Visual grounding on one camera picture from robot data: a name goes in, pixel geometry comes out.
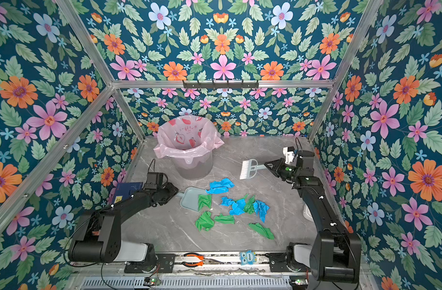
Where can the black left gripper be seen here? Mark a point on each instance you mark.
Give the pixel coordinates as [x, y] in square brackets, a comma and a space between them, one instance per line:
[172, 191]

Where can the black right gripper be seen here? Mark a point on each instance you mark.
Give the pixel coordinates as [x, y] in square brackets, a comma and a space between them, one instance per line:
[277, 170]

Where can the pale green dustpan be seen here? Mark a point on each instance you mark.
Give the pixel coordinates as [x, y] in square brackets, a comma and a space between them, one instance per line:
[190, 198]

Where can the pale green hand brush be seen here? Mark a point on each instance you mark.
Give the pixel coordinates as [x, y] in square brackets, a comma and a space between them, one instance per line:
[250, 168]

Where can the blue paper scrap top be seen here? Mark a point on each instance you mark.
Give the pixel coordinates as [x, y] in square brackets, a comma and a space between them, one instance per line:
[218, 187]

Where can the blue paper scrap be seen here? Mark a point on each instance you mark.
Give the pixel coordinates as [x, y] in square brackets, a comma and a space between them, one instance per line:
[261, 209]
[218, 187]
[237, 207]

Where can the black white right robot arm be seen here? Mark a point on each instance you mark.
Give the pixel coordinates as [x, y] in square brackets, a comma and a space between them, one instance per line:
[333, 261]

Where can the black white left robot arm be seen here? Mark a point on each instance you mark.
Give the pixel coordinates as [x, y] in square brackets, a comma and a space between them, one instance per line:
[98, 236]

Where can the dark blue book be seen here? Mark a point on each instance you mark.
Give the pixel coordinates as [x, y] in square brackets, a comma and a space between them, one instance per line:
[125, 190]

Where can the green paper scrap upper left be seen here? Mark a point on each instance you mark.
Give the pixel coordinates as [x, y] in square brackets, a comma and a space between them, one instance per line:
[204, 201]

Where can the green paper scrap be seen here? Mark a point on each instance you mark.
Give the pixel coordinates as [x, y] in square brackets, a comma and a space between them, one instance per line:
[263, 231]
[249, 207]
[228, 219]
[205, 221]
[204, 201]

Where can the silver mesh waste basket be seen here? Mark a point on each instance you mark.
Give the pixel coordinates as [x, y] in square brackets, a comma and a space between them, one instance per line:
[195, 168]

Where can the blue paper scrap right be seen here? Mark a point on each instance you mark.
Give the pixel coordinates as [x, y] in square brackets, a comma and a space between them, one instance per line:
[261, 209]

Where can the white brush holder stand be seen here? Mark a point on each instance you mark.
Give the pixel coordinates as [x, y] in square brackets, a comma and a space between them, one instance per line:
[307, 213]

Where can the green paper scrap centre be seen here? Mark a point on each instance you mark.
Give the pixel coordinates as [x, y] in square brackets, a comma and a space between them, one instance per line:
[249, 207]

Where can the green paper scrap lower left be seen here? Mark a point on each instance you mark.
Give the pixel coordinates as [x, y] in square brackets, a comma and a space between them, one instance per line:
[205, 221]

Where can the blue paper scrap centre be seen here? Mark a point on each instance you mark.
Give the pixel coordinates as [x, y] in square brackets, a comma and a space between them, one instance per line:
[237, 207]

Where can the green paper scrap lower right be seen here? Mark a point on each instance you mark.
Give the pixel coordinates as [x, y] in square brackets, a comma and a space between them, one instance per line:
[263, 231]

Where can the green paper scrap middle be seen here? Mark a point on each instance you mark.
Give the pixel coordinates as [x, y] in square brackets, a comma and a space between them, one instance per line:
[228, 219]

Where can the small circuit board left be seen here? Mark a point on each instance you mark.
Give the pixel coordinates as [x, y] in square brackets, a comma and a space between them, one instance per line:
[152, 281]

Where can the small circuit board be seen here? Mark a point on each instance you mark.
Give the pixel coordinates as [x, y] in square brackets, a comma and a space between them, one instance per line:
[152, 281]
[299, 284]

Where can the blue owl figurine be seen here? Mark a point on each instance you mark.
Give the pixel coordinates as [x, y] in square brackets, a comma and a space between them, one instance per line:
[247, 257]

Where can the small circuit board right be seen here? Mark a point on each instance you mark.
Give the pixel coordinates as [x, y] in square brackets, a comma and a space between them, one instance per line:
[299, 284]

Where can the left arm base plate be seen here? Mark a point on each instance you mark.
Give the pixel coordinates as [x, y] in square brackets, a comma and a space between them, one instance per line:
[164, 263]

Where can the aluminium frame rails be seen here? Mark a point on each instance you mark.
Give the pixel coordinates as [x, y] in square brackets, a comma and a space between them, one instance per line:
[83, 82]

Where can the orange handled pliers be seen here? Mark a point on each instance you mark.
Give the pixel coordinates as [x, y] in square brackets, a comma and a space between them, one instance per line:
[193, 260]

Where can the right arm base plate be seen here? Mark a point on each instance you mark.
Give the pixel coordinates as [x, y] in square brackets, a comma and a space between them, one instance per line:
[280, 263]

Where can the black hook rail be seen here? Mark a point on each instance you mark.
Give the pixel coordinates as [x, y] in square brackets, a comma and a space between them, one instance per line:
[216, 84]

